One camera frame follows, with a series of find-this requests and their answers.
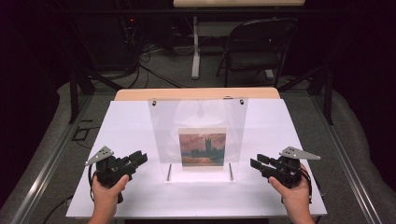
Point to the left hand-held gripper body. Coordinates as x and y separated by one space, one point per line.
109 172

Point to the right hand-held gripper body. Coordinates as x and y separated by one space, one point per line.
288 172

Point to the clear acrylic photo frame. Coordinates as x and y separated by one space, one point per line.
165 130

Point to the colourful painting print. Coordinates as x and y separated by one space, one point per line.
202 149

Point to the person's left hand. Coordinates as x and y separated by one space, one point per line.
107 196

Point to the person's right hand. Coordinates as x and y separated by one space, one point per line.
294 196

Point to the white board mat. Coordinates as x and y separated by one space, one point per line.
118 130

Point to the light wooden table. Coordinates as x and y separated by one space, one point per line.
186 93

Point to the black metal stand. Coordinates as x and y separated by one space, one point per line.
327 93
73 93

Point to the black folding chair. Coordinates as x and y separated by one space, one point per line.
252 59

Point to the dark equipment rack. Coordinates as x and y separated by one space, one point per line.
106 40

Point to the white desk leg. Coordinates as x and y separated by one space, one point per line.
195 49

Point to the light far desk top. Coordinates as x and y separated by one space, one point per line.
236 3

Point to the aluminium rail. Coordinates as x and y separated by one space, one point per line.
345 161
46 168

